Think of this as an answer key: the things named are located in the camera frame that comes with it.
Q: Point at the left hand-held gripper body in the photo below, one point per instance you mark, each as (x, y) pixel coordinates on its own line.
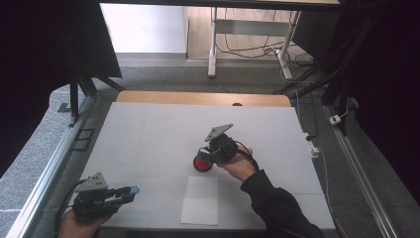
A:
(94, 201)

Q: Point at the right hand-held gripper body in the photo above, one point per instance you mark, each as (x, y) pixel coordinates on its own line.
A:
(224, 147)

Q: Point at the blue transparent stamp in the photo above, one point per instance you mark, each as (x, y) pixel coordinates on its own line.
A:
(200, 154)

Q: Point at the round red ink pad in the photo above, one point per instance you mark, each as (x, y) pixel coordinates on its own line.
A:
(202, 164)

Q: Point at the blue stamp cap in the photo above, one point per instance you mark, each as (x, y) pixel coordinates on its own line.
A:
(133, 190)

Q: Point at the white paper sheet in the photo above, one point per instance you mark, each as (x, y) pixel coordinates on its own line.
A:
(200, 201)

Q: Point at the person's right hand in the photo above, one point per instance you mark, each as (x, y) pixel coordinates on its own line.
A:
(238, 165)

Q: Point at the person's left hand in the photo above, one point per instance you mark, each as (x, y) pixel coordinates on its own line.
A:
(77, 226)

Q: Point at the black table grommet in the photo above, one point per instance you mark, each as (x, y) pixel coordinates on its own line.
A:
(237, 104)

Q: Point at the large white table cover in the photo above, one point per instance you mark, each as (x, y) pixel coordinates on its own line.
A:
(155, 139)

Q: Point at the white power strip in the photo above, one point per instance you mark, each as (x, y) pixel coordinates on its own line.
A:
(312, 147)

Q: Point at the small white adapter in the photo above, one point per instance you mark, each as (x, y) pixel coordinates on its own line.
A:
(335, 119)

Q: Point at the desk with white legs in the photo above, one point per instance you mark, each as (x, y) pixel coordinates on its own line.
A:
(251, 27)

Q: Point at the black curtain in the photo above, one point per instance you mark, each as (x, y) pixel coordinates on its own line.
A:
(386, 82)
(33, 66)

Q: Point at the aluminium rail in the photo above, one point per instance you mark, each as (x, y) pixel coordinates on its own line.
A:
(360, 172)
(49, 168)

